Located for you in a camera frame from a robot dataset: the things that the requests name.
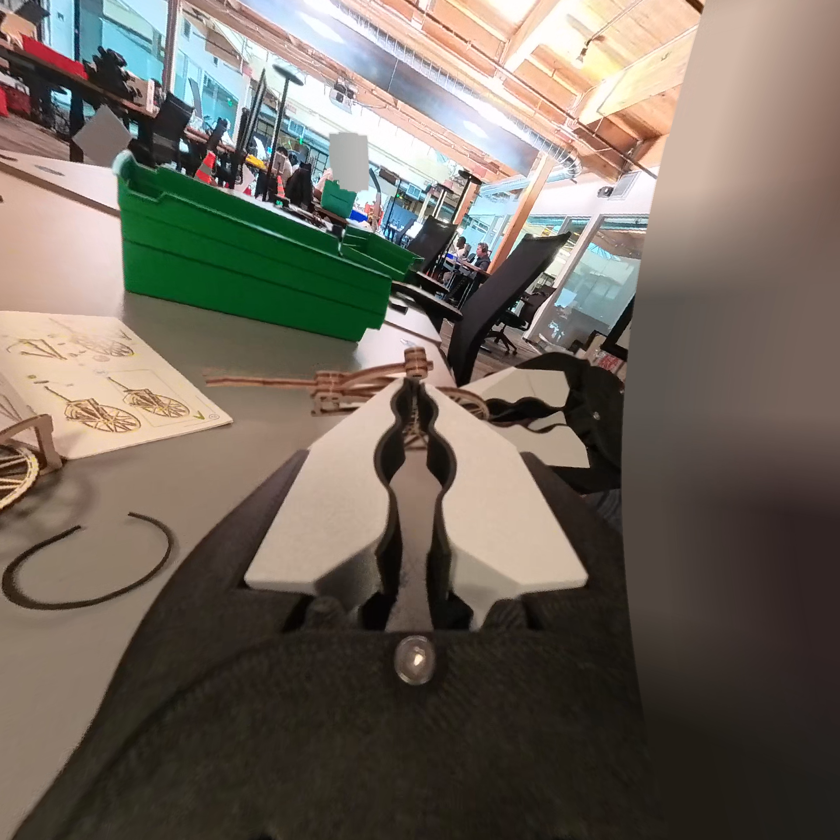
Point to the wooden wheel assembly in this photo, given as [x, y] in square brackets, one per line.
[16, 469]

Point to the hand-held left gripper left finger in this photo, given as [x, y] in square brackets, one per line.
[315, 518]

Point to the black floor lamp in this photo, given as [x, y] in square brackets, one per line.
[287, 75]

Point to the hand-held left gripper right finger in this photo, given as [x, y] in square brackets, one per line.
[505, 525]

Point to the wooden model frame with wheel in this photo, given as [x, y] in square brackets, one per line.
[341, 382]

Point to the black office chair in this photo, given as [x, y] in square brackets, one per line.
[430, 239]
[505, 302]

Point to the printed instruction sheet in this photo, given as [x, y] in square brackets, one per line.
[131, 387]

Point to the orange traffic cone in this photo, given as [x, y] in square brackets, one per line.
[207, 169]

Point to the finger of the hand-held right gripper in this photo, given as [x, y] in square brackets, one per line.
[528, 384]
[551, 449]

